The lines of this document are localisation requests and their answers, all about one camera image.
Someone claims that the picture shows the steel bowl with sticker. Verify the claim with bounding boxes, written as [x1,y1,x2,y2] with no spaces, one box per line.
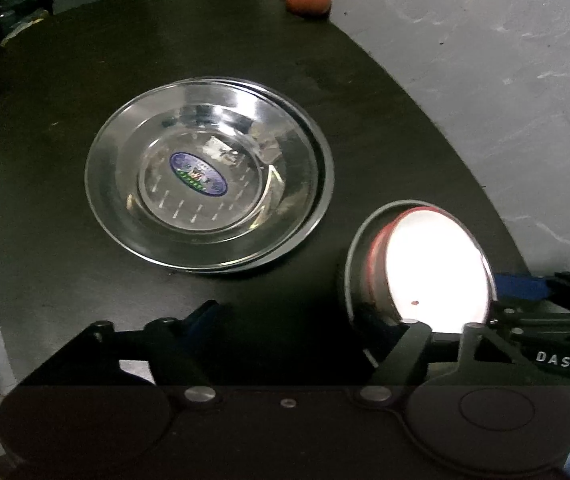
[84,77,335,273]

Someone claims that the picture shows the steel plate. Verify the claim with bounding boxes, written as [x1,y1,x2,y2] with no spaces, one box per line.
[343,199,447,323]

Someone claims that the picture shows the white plate red rim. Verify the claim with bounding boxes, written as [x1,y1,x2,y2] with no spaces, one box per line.
[362,200,496,334]

